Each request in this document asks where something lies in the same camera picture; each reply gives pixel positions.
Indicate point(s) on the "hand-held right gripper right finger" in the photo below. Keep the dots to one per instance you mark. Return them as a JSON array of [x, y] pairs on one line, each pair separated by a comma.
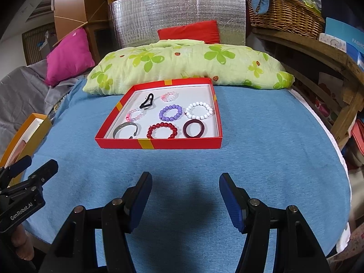
[[231, 204]]

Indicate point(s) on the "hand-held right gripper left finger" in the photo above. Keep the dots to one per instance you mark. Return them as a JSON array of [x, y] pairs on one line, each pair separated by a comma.
[[139, 207]]

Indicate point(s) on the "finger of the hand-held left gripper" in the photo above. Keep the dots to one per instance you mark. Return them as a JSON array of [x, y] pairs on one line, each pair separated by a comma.
[[47, 170], [20, 163]]

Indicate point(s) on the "red cardboard box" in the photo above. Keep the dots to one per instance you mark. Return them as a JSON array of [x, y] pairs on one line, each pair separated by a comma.
[[184, 143]]

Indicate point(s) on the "black carabiner clip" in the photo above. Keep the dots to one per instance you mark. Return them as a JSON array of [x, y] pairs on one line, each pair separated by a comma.
[[145, 104]]

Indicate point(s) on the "person's left hand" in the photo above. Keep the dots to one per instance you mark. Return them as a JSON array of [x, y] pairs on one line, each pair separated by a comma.
[[24, 244]]

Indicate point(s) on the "yellow cardboard box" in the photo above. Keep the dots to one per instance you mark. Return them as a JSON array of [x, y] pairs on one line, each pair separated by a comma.
[[37, 133]]

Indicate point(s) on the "blue towel mat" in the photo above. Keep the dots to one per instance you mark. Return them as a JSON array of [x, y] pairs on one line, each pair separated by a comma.
[[270, 148]]

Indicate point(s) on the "grey blanket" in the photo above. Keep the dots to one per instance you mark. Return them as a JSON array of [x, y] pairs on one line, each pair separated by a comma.
[[17, 91]]

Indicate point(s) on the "dark red bangle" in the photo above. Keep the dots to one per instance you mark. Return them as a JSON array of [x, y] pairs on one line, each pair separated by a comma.
[[186, 132]]

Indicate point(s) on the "pink cushion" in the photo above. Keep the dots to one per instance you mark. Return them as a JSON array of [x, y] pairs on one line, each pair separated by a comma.
[[68, 57]]

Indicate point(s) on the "rattan cabinet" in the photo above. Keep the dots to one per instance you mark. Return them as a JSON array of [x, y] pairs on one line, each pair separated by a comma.
[[34, 45]]

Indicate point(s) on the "wooden chair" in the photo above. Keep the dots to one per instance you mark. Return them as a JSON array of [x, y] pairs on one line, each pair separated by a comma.
[[99, 34]]

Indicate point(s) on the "green clover print pillow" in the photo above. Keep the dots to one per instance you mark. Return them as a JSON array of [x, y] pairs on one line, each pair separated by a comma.
[[199, 59]]

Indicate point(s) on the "brown round wooden board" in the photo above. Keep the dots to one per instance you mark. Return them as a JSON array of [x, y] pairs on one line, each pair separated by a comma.
[[76, 0]]

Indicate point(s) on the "wooden shelf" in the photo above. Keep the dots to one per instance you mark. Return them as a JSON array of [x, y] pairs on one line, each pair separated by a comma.
[[327, 59]]

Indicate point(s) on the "red cushion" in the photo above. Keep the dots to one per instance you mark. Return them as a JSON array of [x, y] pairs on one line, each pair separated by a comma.
[[193, 31]]

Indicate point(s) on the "white printed box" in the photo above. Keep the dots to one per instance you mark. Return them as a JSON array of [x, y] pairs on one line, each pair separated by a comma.
[[332, 42]]

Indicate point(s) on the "wicker basket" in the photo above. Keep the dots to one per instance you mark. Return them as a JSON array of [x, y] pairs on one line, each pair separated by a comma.
[[284, 14]]

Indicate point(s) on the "silver foil insulation mat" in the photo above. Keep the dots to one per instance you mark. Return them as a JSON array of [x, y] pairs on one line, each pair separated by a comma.
[[170, 8]]

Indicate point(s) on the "blue cardboard box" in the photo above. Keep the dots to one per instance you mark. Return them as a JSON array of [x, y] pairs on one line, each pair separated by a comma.
[[347, 37]]

